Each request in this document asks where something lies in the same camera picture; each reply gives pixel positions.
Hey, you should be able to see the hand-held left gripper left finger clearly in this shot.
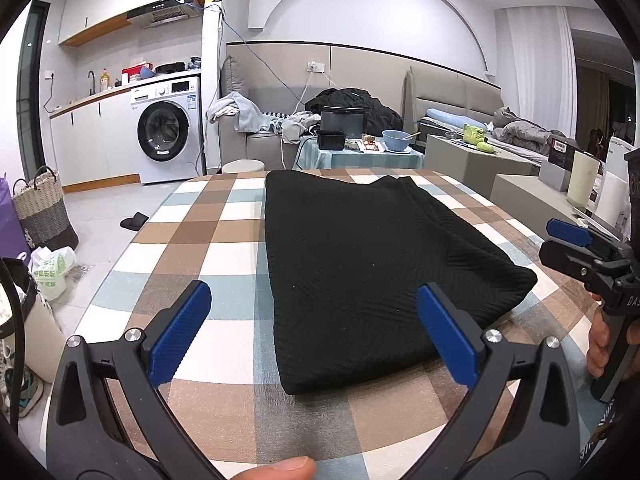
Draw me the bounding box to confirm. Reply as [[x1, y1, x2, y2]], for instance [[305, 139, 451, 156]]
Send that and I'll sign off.
[[46, 280, 221, 480]]

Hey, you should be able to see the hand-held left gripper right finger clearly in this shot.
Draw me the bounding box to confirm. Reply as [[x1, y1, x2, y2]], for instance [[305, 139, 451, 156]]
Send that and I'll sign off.
[[416, 282, 596, 480]]

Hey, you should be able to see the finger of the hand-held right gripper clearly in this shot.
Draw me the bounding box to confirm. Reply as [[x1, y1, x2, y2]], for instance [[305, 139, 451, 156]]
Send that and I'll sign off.
[[546, 218, 626, 253], [539, 240, 626, 293]]

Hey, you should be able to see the black knit sweater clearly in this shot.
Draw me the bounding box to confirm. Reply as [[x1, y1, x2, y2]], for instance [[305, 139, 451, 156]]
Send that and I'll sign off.
[[264, 169, 538, 396]]

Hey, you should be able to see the light grey clothes pile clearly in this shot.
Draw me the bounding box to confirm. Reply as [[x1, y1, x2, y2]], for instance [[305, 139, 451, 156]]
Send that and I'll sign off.
[[206, 91, 278, 134]]

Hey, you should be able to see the person's right hand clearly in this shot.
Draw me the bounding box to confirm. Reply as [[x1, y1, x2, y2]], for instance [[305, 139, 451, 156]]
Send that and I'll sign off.
[[585, 292, 613, 378]]

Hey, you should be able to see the person's left hand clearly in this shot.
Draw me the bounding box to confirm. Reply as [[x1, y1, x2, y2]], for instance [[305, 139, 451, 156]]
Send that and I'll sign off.
[[220, 455, 317, 480]]

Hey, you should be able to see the cream cylinder container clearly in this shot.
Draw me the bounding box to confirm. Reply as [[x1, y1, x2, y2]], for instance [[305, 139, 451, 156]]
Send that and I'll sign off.
[[566, 151, 601, 207]]

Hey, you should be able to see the large beige low cabinet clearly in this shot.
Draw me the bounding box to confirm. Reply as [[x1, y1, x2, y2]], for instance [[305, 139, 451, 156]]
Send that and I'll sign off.
[[490, 172, 626, 241]]

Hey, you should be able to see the grey box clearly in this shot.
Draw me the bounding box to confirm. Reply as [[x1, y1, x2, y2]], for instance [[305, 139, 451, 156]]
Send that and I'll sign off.
[[539, 160, 576, 192]]

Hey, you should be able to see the white box appliance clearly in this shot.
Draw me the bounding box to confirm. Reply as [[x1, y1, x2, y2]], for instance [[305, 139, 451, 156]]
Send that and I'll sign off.
[[595, 137, 636, 231]]

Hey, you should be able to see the black box with red label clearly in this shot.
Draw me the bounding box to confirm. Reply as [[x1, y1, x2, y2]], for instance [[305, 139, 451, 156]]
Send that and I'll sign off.
[[547, 137, 586, 166]]

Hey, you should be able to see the checkered tablecloth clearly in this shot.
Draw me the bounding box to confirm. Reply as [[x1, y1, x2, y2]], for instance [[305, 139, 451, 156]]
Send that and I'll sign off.
[[40, 169, 616, 480]]

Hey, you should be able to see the grey blanket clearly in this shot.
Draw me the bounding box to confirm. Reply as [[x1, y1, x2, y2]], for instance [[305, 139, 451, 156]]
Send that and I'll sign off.
[[492, 106, 568, 148]]

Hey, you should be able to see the small beige low cabinet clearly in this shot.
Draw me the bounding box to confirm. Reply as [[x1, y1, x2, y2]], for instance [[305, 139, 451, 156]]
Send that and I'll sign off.
[[424, 134, 548, 201]]

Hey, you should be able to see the black slipper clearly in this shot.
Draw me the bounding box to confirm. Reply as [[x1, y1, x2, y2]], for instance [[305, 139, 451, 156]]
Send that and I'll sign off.
[[120, 211, 151, 232]]

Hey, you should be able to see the brown curtain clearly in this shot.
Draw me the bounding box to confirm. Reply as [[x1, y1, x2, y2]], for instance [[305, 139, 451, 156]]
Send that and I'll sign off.
[[575, 65, 612, 146]]

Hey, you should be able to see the green plush toy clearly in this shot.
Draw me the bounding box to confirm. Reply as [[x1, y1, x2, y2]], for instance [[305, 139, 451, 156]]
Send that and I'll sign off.
[[461, 123, 496, 153]]

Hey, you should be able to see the white green plastic bag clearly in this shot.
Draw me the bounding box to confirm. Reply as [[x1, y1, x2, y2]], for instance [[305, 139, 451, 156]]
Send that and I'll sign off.
[[30, 246, 77, 302]]

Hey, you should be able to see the beige trash bin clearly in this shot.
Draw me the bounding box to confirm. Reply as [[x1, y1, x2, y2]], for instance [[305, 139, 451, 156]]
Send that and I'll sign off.
[[0, 257, 53, 383]]

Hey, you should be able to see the white sneaker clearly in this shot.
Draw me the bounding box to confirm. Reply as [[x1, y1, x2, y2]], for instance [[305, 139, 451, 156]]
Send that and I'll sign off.
[[0, 340, 46, 418]]

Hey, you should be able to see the blue pillow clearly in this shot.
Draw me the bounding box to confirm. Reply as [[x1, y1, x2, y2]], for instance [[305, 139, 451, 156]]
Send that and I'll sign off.
[[426, 108, 493, 133]]

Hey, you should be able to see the white curtain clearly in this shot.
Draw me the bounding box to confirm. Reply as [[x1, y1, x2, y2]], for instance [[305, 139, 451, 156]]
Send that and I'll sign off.
[[505, 5, 578, 136]]

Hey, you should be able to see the round white stool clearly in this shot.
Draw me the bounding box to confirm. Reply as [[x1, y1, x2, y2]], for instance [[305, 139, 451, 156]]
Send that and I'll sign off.
[[221, 159, 266, 176]]

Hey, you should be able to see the woven laundry basket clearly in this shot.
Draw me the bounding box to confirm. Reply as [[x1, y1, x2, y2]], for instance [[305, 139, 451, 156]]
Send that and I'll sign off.
[[11, 166, 80, 251]]

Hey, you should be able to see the beige upholstered bed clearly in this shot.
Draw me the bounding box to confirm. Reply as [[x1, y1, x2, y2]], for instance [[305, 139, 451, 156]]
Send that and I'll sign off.
[[404, 66, 571, 161]]

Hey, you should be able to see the blue bowl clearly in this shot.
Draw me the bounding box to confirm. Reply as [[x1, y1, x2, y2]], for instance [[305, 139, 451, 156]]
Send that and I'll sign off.
[[381, 130, 413, 153]]

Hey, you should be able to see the grey sofa bench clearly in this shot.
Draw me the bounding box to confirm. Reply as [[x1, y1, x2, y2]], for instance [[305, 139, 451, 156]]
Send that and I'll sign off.
[[217, 110, 306, 171]]

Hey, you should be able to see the teal checked side table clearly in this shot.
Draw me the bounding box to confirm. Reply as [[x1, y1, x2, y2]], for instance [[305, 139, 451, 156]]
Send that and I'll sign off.
[[292, 136, 425, 171]]

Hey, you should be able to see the purple bag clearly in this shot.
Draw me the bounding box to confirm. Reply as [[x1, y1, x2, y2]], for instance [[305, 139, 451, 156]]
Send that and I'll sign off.
[[0, 174, 32, 266]]

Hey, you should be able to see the white washing machine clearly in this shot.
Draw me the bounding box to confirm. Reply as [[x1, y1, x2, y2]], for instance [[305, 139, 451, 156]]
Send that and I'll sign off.
[[131, 76, 203, 185]]

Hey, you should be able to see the snack packaging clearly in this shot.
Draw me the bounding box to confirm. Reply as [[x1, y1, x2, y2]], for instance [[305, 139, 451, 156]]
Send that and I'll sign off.
[[350, 135, 387, 153]]

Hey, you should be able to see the white kitchen base cabinet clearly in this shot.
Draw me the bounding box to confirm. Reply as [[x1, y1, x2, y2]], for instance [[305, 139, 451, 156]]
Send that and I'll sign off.
[[49, 95, 142, 193]]

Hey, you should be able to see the black jacket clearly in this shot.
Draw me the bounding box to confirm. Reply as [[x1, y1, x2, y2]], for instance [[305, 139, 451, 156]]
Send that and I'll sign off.
[[304, 87, 405, 137]]

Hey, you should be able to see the black plastic tray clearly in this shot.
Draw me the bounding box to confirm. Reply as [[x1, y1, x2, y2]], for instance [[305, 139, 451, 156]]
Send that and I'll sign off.
[[315, 130, 348, 152]]

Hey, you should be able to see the white crumpled cloth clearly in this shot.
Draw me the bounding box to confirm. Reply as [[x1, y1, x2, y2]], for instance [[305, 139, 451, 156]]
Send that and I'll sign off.
[[280, 111, 321, 143]]

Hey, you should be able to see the grey cushion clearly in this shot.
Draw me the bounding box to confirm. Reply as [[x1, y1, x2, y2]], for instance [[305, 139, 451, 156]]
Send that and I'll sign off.
[[220, 55, 251, 106]]

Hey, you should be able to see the red plastic basket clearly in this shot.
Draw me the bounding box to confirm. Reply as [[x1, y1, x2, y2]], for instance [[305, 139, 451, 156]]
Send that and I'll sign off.
[[122, 62, 153, 83]]

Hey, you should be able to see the dark glass door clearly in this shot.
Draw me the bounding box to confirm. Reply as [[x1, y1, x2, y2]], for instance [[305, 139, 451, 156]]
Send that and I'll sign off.
[[17, 0, 51, 181]]

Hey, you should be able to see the steel range hood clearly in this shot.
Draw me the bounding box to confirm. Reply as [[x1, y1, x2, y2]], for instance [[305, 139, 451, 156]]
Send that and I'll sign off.
[[126, 0, 207, 30]]

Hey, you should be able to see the white cable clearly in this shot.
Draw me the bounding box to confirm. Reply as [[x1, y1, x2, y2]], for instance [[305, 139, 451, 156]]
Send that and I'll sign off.
[[292, 71, 315, 117]]

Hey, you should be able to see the blue cable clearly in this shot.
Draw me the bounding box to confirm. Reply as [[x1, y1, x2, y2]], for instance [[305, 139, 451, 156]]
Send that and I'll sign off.
[[205, 5, 301, 102]]

